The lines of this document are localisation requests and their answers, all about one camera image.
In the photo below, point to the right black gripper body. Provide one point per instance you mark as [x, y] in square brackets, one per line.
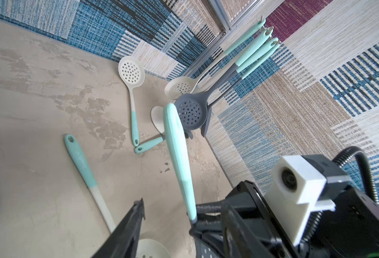
[249, 203]

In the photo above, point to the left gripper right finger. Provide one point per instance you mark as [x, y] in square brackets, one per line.
[238, 240]

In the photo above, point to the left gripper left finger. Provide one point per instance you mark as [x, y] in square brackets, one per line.
[123, 242]

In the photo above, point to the white skimmer front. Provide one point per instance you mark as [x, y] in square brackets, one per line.
[147, 248]

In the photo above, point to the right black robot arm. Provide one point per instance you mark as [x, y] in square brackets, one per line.
[350, 231]

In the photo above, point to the grey skimmer by white stand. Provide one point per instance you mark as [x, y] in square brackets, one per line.
[152, 143]

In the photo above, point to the white utensil rack stand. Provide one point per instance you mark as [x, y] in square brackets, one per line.
[205, 84]

